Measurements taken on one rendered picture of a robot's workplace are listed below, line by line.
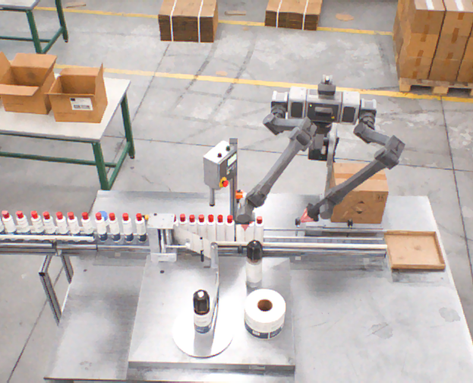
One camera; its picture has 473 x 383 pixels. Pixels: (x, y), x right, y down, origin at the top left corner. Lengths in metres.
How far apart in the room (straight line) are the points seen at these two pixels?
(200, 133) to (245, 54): 1.53
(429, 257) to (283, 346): 1.06
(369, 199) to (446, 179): 2.01
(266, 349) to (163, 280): 0.69
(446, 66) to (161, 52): 3.07
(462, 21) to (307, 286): 3.59
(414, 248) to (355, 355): 0.83
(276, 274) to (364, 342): 0.58
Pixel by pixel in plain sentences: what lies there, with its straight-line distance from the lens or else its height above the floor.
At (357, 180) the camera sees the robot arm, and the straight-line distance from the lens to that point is 3.03.
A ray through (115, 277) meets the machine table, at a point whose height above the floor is 0.83.
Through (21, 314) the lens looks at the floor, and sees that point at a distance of 4.41.
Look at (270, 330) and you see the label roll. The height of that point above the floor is 0.96.
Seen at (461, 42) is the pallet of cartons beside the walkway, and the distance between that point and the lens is 6.25.
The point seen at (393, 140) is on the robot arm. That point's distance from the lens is 2.96.
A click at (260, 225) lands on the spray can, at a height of 1.05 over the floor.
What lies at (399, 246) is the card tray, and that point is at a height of 0.83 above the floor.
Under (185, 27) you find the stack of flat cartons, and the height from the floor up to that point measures 0.17.
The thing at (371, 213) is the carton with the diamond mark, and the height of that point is 0.93.
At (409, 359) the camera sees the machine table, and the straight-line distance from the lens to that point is 3.11.
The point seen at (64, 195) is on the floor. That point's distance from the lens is 5.14.
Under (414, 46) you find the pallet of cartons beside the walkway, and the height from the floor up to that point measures 0.51.
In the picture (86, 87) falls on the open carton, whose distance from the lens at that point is 4.69.
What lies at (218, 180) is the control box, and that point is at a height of 1.36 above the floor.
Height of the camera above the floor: 3.39
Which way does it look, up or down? 43 degrees down
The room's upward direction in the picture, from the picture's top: straight up
